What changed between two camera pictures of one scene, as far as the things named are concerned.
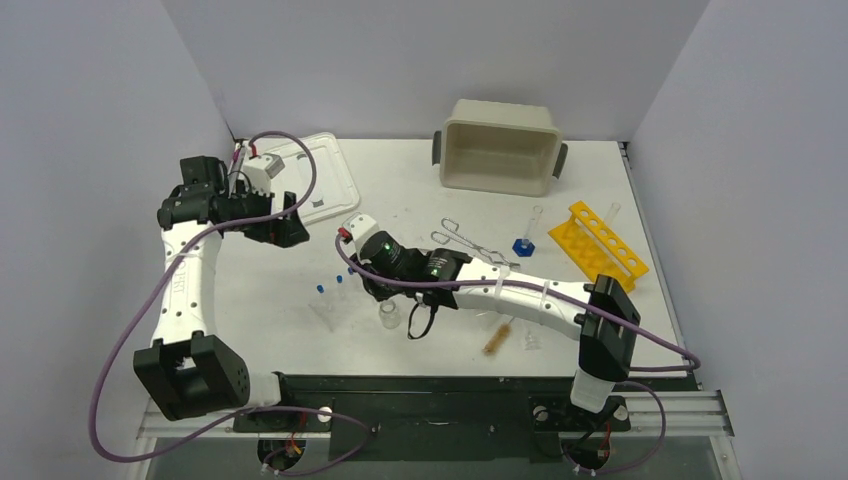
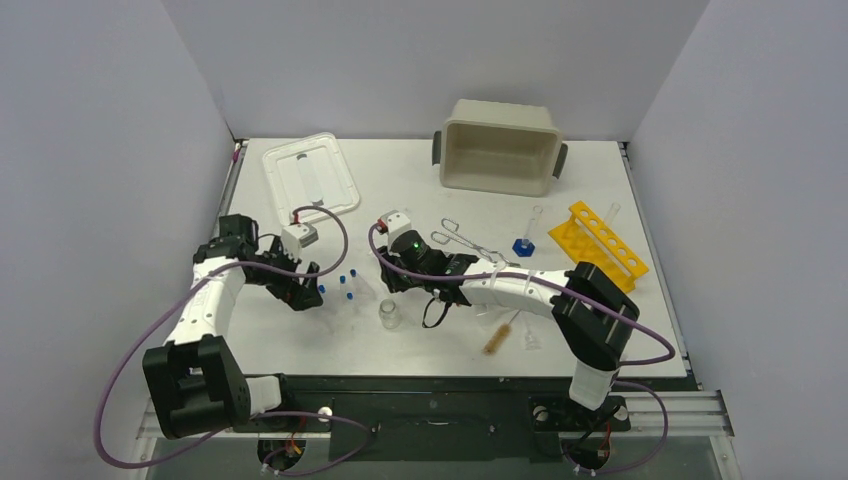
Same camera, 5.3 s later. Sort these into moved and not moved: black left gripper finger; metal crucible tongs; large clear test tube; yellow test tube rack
Moved: black left gripper finger
Not moved: yellow test tube rack; large clear test tube; metal crucible tongs
